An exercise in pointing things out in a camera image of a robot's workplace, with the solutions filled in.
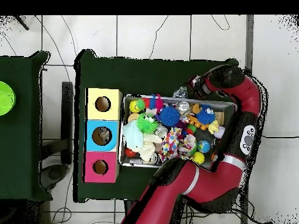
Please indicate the crushed clear plastic bottle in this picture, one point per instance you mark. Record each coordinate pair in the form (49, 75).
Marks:
(179, 92)

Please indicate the colourful polka-dot cloth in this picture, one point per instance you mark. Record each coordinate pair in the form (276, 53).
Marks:
(175, 144)

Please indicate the rainbow spiky caterpillar toy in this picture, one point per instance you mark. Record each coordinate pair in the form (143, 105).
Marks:
(158, 103)

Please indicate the cream knit cloth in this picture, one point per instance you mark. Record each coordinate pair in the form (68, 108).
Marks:
(149, 145)

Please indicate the white baseball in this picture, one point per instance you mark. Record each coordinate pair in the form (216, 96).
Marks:
(219, 131)

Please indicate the wooden three-hole box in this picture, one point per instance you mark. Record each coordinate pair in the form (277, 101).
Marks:
(112, 112)

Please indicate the dark slanted rod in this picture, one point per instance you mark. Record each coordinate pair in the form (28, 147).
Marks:
(23, 24)

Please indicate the black upright panel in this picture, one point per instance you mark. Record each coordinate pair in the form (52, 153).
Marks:
(67, 116)

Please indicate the shallow silver mesh bin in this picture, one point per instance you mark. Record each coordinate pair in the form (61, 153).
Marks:
(203, 134)

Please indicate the blue spiky rubber ball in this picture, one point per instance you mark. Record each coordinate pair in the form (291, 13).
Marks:
(169, 116)

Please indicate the green spiky rubber ball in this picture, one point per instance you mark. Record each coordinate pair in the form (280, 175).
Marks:
(147, 124)

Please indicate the dark green table cloth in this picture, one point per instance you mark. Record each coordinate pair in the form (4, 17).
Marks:
(23, 70)
(151, 77)

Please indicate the mint green cloth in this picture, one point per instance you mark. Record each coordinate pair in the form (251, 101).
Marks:
(133, 136)

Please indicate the round orange sponge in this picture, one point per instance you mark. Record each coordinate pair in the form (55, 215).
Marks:
(132, 116)

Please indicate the yellow smiley ball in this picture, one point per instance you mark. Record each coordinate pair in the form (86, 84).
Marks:
(133, 106)

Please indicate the silver-top drink can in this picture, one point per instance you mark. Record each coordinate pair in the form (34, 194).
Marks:
(183, 106)

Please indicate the green plastic bowl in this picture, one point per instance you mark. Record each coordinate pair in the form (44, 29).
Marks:
(7, 98)

